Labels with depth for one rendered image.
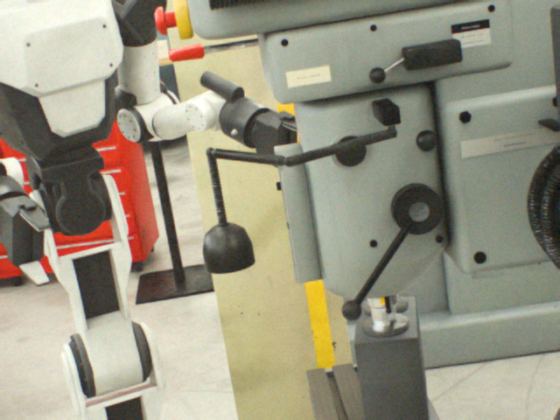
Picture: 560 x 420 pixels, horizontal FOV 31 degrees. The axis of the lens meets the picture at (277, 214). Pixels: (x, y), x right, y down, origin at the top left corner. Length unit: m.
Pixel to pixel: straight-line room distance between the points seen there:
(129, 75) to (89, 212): 0.32
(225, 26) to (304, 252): 0.38
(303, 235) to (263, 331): 1.93
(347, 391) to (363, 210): 0.78
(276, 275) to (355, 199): 1.95
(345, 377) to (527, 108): 0.96
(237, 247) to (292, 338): 2.06
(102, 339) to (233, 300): 1.27
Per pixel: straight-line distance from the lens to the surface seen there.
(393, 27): 1.39
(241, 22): 1.36
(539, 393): 4.14
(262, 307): 3.42
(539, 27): 1.45
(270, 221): 3.33
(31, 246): 1.73
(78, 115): 2.05
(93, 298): 2.21
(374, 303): 1.58
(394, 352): 1.92
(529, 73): 1.46
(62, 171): 2.09
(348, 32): 1.38
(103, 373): 2.20
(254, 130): 1.99
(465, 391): 4.18
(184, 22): 1.46
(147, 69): 2.24
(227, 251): 1.41
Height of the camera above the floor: 1.86
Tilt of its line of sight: 15 degrees down
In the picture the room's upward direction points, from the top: 9 degrees counter-clockwise
